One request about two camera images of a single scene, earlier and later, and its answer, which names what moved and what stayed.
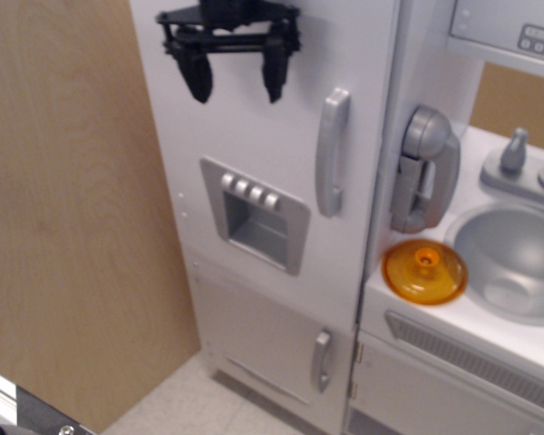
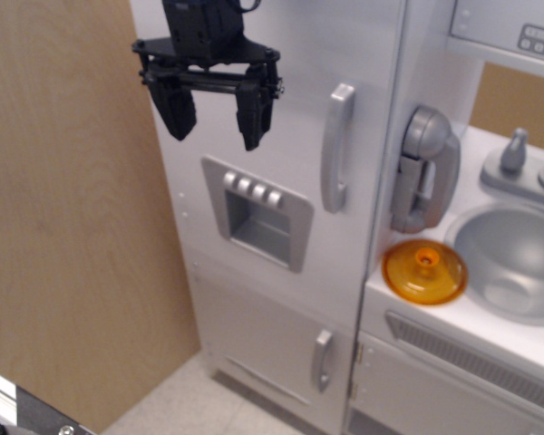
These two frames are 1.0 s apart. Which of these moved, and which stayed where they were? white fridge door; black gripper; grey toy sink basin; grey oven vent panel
Moved: black gripper
Stayed: grey toy sink basin; white fridge door; grey oven vent panel
